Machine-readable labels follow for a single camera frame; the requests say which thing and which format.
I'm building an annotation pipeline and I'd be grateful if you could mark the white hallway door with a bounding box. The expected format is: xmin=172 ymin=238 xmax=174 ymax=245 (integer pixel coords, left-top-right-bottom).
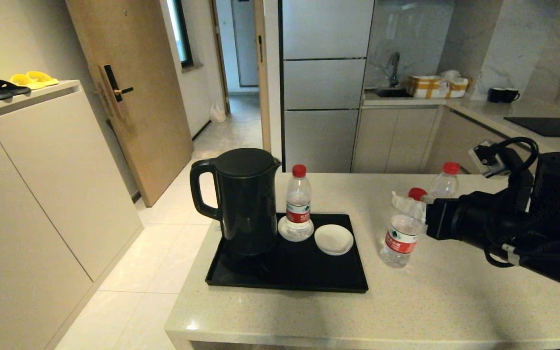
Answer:
xmin=231 ymin=0 xmax=260 ymax=87

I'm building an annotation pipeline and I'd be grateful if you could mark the black electric kettle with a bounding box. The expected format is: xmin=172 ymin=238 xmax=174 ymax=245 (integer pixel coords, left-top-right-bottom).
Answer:
xmin=190 ymin=148 xmax=282 ymax=258

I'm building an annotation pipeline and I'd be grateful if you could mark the beige kitchen base cabinet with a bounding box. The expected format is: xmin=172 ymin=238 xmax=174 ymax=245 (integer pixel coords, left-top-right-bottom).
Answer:
xmin=350 ymin=105 xmax=548 ymax=175

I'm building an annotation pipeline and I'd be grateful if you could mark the silver refrigerator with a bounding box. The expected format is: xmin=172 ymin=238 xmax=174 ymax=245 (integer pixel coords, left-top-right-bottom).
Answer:
xmin=280 ymin=0 xmax=374 ymax=173

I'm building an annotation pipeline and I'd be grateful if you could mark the black rectangular serving tray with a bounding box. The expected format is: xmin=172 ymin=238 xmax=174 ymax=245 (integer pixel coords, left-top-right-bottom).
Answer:
xmin=205 ymin=212 xmax=369 ymax=294

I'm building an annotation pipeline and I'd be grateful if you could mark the beige shoe cabinet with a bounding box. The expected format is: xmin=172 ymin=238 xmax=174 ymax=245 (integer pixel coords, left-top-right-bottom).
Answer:
xmin=0 ymin=80 xmax=144 ymax=350

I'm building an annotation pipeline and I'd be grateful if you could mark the chrome kitchen faucet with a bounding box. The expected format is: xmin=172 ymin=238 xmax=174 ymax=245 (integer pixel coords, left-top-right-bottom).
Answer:
xmin=388 ymin=52 xmax=401 ymax=88

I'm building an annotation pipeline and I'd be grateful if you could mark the small yellow plaid storage box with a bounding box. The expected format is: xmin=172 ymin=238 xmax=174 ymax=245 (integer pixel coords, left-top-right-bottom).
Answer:
xmin=448 ymin=77 xmax=469 ymax=98

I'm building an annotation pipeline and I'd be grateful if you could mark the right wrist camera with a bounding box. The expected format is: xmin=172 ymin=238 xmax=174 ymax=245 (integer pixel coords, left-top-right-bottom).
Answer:
xmin=469 ymin=140 xmax=510 ymax=178

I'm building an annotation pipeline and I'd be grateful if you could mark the black door lock handle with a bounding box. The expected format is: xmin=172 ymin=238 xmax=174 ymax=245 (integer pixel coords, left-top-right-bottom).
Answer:
xmin=98 ymin=64 xmax=135 ymax=121

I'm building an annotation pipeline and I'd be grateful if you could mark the wooden door frame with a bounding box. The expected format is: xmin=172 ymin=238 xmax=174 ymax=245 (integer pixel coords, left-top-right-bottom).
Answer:
xmin=253 ymin=0 xmax=272 ymax=153

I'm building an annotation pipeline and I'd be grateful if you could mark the yellow slipper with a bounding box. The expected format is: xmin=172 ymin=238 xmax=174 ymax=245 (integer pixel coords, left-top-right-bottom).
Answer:
xmin=10 ymin=73 xmax=47 ymax=90
xmin=27 ymin=71 xmax=60 ymax=87

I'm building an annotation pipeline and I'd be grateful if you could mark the black induction cooktop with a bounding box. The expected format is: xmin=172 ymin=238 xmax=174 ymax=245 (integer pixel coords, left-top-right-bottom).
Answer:
xmin=504 ymin=116 xmax=560 ymax=138

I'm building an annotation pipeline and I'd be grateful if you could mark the dark framed window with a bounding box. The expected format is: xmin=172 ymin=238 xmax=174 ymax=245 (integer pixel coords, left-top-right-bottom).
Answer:
xmin=167 ymin=0 xmax=194 ymax=69

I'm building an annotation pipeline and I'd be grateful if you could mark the white round saucer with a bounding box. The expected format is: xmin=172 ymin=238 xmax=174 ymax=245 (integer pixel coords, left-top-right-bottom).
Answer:
xmin=314 ymin=224 xmax=354 ymax=256
xmin=278 ymin=216 xmax=315 ymax=243

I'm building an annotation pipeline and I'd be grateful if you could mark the dark kitchen sink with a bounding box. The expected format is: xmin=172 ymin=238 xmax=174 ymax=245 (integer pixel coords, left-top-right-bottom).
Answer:
xmin=374 ymin=87 xmax=413 ymax=98

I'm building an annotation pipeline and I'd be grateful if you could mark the wooden entrance door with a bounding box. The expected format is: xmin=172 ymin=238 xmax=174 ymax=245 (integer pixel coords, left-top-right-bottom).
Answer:
xmin=65 ymin=0 xmax=194 ymax=208

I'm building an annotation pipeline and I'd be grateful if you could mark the clear red-capped water bottle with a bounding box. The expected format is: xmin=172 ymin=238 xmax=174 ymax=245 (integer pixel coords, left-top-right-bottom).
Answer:
xmin=428 ymin=162 xmax=461 ymax=200
xmin=380 ymin=187 xmax=428 ymax=269
xmin=286 ymin=164 xmax=312 ymax=240

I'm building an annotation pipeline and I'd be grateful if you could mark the large yellow plaid storage box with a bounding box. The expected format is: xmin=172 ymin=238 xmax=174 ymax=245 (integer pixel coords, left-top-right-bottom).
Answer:
xmin=406 ymin=75 xmax=451 ymax=99

